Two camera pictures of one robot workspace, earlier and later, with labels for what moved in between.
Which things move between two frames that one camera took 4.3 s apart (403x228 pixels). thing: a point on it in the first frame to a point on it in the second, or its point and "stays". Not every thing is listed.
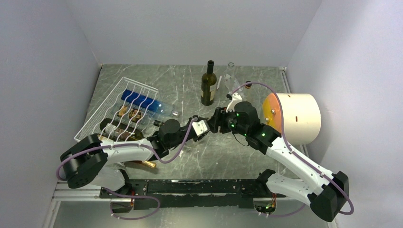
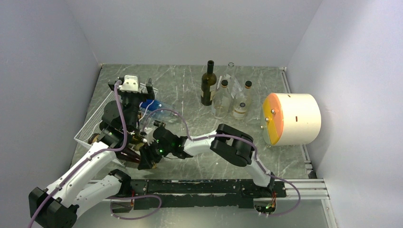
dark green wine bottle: x=208 y=85 stays
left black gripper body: x=190 y=135 to x=132 y=101
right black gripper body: x=228 y=120 to x=156 y=150
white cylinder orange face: x=302 y=116 stays
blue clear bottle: x=148 y=103 stays
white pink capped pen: x=220 y=78 stays
